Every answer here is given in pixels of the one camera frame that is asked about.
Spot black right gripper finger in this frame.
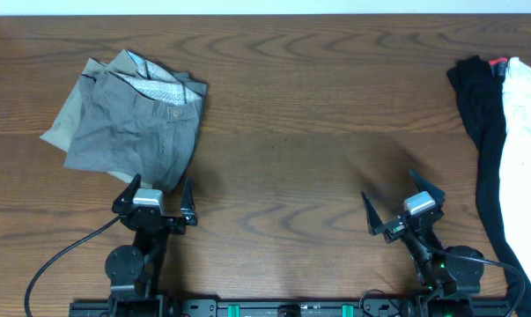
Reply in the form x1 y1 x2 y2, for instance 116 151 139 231
361 192 383 235
409 170 446 203

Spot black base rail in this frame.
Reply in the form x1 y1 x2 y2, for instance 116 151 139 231
69 297 510 317

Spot black garment with red trim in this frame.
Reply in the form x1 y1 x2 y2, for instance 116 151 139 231
446 55 531 317

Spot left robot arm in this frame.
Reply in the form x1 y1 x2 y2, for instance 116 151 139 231
105 174 198 317

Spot grey folded shorts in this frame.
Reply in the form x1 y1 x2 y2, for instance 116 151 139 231
64 50 207 191

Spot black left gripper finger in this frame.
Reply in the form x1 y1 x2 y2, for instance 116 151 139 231
181 177 198 219
116 173 141 207

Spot white t-shirt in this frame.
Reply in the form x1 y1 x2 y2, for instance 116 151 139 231
499 57 531 282

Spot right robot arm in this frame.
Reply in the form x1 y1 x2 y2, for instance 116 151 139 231
361 170 484 316

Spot beige folded garment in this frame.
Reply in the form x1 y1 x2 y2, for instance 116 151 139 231
40 58 133 183

